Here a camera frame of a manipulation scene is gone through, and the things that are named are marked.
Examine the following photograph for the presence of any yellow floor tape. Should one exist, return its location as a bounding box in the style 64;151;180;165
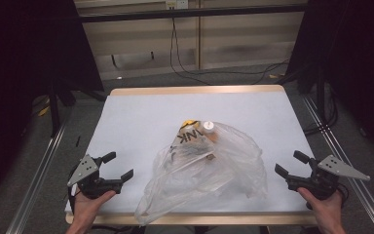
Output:
37;104;52;117

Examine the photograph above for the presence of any black curtain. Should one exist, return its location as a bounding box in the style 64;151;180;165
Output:
0;0;105;209
283;0;374;164

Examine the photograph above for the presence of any metal floor rail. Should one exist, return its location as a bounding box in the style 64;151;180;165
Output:
301;94;374;234
5;123;68;234

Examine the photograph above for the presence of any clear plastic bag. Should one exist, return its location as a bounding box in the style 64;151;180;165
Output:
133;120;269;226

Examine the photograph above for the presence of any person's left hand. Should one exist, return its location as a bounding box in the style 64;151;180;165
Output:
71;190;117;228

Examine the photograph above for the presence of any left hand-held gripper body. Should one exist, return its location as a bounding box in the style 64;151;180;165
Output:
67;154;124;200

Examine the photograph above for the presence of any black horizontal bar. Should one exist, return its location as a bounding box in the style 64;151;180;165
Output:
77;3;309;23

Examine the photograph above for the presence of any wooden table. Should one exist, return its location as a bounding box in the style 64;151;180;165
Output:
65;85;318;226

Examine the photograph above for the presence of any bundle of black cables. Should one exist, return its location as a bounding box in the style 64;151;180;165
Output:
302;86;340;137

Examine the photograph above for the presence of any right hand-held gripper cable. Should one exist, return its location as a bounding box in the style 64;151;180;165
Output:
336;182;351;209

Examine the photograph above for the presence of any black metal stand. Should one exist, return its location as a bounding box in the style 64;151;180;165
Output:
47;79;63;138
315;62;326;126

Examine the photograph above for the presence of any wall power outlet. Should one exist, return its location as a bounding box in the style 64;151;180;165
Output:
165;0;189;10

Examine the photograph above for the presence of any orange juice bottle white cap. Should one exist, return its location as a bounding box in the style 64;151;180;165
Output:
202;120;221;161
176;120;207;158

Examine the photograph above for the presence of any black floor cable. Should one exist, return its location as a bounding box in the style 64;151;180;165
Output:
174;58;290;86

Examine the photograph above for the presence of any white table mat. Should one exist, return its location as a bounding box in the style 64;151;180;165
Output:
64;91;318;215

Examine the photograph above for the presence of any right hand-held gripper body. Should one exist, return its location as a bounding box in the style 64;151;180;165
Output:
286;154;371;200

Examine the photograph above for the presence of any person's right hand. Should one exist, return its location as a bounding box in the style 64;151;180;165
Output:
296;187;345;228

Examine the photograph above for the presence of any black hanging cable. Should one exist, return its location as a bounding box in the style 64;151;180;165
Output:
169;17;210;86

